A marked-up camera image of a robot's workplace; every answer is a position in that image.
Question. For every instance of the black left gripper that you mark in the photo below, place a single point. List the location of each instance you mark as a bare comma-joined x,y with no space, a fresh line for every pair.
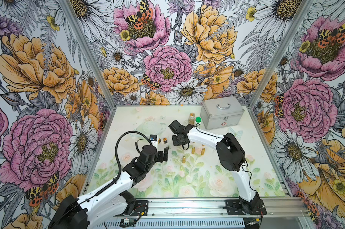
160,153

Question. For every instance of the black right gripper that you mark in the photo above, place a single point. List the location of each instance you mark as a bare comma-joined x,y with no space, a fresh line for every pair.
174,137

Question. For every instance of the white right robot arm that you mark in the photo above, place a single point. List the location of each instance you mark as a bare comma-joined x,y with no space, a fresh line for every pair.
231,156

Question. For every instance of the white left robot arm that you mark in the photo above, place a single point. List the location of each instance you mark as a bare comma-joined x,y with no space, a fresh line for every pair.
109,200

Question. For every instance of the amber glass jar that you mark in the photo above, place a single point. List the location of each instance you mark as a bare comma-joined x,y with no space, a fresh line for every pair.
191,119

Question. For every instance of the green capped jar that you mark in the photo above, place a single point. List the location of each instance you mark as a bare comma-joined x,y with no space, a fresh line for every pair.
198,121

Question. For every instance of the silver metal case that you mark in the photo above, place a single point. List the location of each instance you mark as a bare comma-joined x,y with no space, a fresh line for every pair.
221,112

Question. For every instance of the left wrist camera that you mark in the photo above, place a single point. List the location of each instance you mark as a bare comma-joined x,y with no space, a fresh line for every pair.
153,138

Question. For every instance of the aluminium corner post right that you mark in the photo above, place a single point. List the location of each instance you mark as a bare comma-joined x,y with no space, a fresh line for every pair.
296,23

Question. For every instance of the aluminium corner post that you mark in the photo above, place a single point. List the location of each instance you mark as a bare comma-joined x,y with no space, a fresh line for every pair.
82,39
296,23

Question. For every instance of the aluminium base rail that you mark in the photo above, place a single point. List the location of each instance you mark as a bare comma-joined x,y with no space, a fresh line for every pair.
213,213

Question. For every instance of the aluminium corner post left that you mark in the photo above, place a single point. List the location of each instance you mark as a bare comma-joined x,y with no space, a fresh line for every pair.
82,39

